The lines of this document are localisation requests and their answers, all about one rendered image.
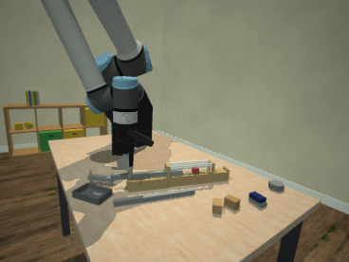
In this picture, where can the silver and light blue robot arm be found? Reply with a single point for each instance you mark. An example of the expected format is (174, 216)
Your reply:
(133, 60)

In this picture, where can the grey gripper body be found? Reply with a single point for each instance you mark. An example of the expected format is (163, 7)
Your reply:
(121, 142)

